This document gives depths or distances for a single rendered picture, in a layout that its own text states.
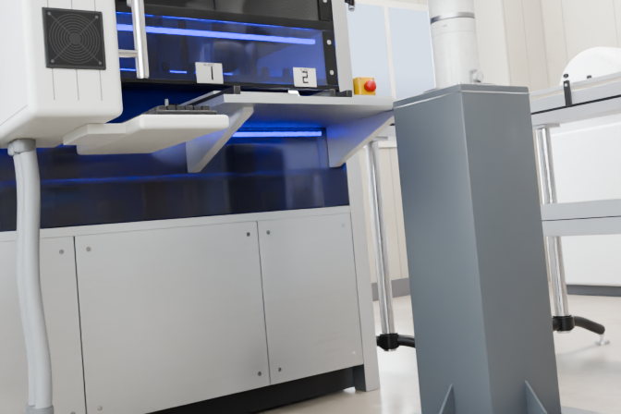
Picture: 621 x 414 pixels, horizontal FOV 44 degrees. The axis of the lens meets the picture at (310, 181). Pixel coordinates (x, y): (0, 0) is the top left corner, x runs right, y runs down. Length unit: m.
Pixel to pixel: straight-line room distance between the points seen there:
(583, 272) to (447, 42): 2.85
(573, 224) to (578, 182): 1.77
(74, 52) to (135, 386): 0.98
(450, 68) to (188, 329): 1.00
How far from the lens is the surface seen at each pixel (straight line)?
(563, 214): 2.90
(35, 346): 1.81
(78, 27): 1.56
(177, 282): 2.18
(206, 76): 2.28
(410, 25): 5.62
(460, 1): 2.04
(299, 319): 2.39
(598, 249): 4.59
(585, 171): 4.60
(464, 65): 2.00
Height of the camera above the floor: 0.57
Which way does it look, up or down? 3 degrees up
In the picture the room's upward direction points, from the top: 5 degrees counter-clockwise
